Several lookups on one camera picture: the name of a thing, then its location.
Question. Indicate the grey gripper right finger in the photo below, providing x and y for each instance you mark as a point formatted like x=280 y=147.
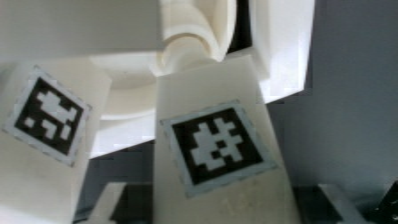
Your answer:
x=326 y=207

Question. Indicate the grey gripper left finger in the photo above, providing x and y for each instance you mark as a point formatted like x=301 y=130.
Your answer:
x=100 y=216

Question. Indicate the white stool leg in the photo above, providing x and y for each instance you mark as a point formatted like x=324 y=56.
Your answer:
x=221 y=179
x=52 y=101

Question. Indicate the white round stool seat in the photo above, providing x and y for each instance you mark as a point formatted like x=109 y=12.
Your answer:
x=198 y=22

